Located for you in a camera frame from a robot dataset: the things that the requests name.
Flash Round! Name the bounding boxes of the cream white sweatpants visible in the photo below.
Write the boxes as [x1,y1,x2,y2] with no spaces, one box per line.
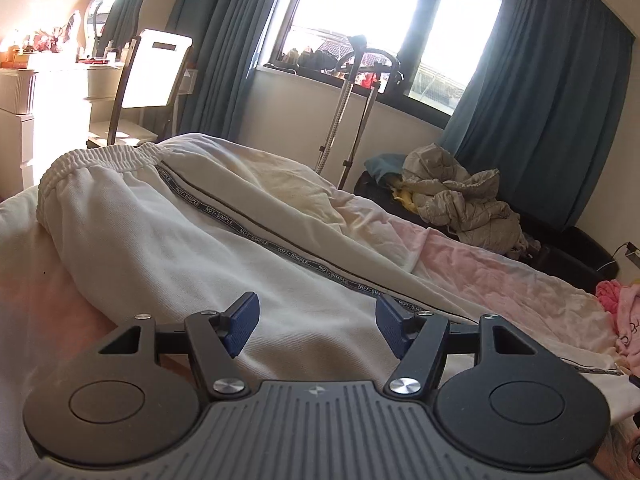
[34,131,640,424]

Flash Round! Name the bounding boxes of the pink fleece robe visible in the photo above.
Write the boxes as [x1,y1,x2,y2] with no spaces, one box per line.
[596,280,640,375]

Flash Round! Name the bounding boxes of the black sofa bench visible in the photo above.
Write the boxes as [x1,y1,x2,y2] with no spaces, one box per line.
[354,171,620,294]

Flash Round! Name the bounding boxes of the grey puffer jacket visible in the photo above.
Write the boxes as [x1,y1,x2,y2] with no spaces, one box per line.
[393,143,528,257]

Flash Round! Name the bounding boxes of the pink and yellow bed quilt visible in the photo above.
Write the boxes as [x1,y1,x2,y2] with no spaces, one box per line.
[0,131,640,480]

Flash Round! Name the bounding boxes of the white backed wooden chair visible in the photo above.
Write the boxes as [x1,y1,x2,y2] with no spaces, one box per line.
[86,29,192,148]

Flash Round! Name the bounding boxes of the right teal curtain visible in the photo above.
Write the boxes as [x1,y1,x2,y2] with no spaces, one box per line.
[440,0,634,228]

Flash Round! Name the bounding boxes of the teal curtain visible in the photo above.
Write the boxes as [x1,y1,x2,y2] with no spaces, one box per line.
[167,0,277,141]
[440,0,634,228]

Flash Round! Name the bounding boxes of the white dresser desk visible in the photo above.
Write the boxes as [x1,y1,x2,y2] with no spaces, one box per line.
[1,53,142,200]

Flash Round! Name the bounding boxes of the dark framed window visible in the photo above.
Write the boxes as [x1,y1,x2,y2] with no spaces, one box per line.
[262,0,502,128]

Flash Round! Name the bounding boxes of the left teal curtain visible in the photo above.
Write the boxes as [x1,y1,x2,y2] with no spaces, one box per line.
[167,0,277,141]

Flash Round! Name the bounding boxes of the vanity mirror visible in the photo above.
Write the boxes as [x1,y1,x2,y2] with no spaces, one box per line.
[84,0,144,58]

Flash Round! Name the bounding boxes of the white charging cable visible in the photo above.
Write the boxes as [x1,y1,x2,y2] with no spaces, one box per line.
[595,242,634,273]

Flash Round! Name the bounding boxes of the wall power outlet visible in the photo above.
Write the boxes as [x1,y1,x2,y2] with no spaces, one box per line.
[625,242,640,269]

